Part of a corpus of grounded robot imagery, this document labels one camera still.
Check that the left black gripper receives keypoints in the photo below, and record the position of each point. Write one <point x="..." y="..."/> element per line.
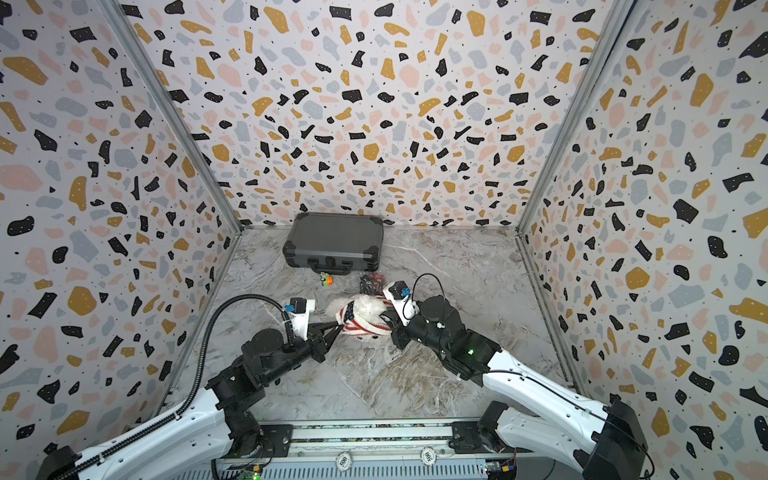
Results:
<point x="322" y="342"/>

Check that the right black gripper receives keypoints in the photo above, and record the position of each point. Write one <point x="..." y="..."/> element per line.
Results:
<point x="402" y="327"/>

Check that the white teddy bear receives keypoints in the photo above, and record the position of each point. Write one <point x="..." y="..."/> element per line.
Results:
<point x="360" y="312"/>

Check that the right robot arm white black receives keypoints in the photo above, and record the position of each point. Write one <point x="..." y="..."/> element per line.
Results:
<point x="597" y="440"/>

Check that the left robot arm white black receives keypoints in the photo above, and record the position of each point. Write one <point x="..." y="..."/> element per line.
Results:
<point x="214" y="422"/>

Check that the bag of toy bricks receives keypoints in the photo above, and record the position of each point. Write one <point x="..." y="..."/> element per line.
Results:
<point x="372" y="284"/>

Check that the small green orange toy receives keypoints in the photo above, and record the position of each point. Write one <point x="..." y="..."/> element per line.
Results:
<point x="326" y="279"/>

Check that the dark grey hard case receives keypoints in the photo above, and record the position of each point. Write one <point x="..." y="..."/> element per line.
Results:
<point x="337" y="244"/>

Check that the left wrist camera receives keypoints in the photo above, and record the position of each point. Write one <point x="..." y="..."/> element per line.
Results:
<point x="299" y="310"/>

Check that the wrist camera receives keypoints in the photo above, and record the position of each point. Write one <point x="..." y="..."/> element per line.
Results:
<point x="299" y="310"/>
<point x="400" y="296"/>

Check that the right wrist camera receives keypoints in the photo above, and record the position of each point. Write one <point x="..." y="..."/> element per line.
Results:
<point x="400" y="296"/>

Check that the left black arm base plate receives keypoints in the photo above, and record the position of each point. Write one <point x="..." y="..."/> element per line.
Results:
<point x="270" y="441"/>

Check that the aluminium mounting rail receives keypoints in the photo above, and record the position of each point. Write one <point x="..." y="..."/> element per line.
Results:
<point x="371" y="449"/>

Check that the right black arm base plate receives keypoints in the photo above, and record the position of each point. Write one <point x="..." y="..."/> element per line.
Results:
<point x="470" y="437"/>

